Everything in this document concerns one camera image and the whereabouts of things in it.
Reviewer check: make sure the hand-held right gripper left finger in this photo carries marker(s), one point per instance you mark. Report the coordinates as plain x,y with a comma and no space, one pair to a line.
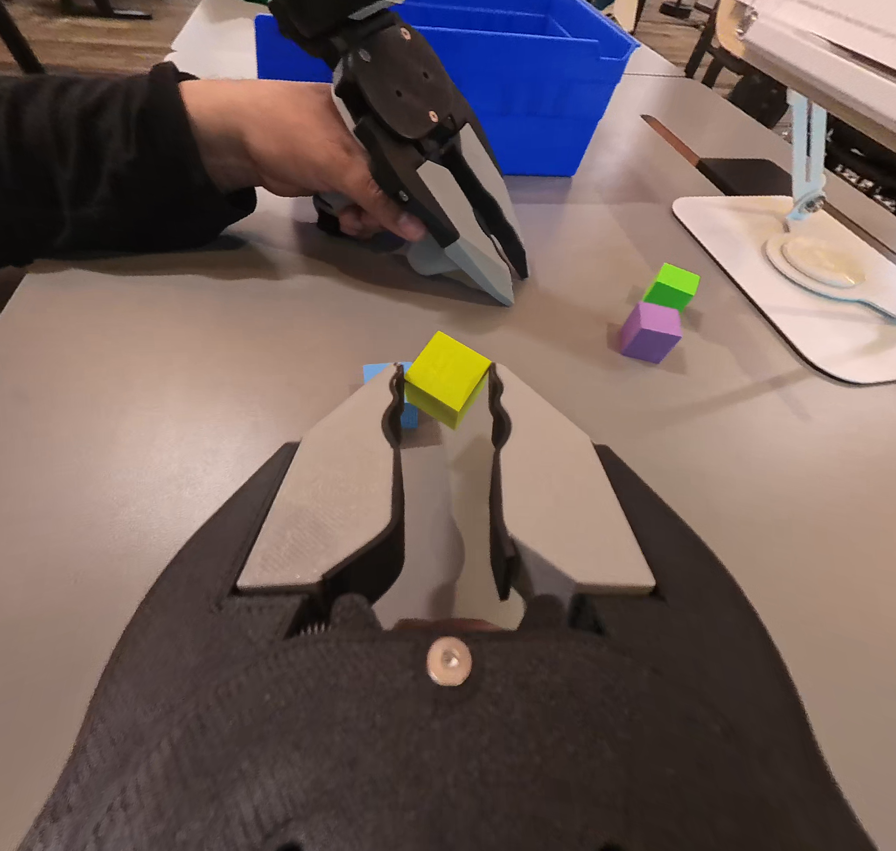
322,508

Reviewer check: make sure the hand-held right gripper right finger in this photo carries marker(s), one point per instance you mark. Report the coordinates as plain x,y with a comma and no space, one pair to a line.
574,515

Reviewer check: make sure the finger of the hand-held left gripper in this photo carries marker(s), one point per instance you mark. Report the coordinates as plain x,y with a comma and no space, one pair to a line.
448,200
498,189

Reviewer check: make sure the light blue foam cube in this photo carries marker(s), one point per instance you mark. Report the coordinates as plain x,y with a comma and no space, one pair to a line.
374,373

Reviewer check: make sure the yellow foam cube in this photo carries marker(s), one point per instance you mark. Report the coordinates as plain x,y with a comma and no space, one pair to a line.
444,375

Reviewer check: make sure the purple foam cube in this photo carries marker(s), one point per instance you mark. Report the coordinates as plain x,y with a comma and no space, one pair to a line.
651,333

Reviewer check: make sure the green foam cube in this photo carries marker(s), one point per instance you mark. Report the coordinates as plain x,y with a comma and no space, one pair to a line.
672,285

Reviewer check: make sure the person's left hand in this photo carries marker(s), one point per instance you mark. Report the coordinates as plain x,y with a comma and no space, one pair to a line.
280,144

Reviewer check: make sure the blue plastic bin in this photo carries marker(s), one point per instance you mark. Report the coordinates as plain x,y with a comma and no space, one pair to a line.
546,109

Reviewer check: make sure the white document stand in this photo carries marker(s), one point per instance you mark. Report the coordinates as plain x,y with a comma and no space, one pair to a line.
735,249

